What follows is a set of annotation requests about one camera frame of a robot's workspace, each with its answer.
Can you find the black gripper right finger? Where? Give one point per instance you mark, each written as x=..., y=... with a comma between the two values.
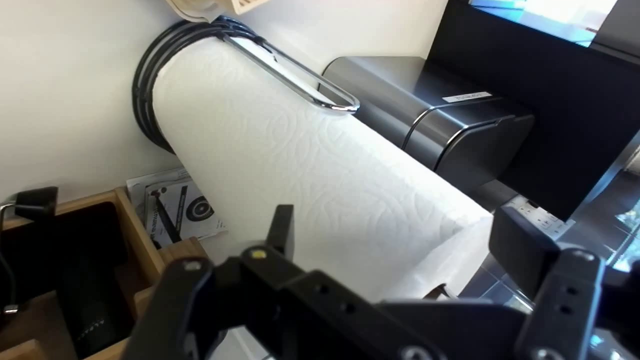
x=561, y=301

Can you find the light wooden tray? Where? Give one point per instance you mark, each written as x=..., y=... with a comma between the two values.
x=191, y=8

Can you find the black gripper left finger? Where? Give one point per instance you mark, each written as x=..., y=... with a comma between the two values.
x=166, y=312

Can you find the printed paper leaflet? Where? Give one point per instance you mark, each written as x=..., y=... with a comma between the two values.
x=192, y=212

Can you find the white paper towel roll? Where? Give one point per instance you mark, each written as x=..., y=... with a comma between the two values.
x=301, y=167

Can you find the wooden organizer rack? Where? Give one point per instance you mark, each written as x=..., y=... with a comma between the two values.
x=143, y=246

